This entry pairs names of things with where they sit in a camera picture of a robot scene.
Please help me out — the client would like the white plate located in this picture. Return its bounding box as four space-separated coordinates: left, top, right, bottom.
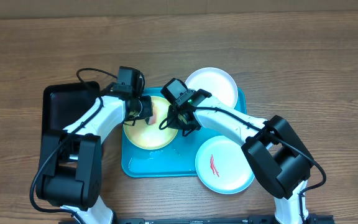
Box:
185 67 238 108

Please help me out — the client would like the black plastic tray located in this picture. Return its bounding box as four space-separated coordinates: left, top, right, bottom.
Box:
42 82 100 139

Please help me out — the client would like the yellow-green rimmed plate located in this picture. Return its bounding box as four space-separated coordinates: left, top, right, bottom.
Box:
124 96 178 150

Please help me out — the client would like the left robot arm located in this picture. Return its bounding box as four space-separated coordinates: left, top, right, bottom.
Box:
29 81 152 223

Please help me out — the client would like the teal plastic tray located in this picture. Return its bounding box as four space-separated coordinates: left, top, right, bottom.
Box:
121 86 248 179

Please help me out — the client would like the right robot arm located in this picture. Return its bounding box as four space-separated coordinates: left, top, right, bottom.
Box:
161 88 315 223

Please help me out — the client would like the light blue plate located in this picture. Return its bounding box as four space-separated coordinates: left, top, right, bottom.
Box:
195 136 254 195

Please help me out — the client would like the green and pink sponge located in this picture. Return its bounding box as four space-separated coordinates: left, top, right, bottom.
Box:
145 109 157 125

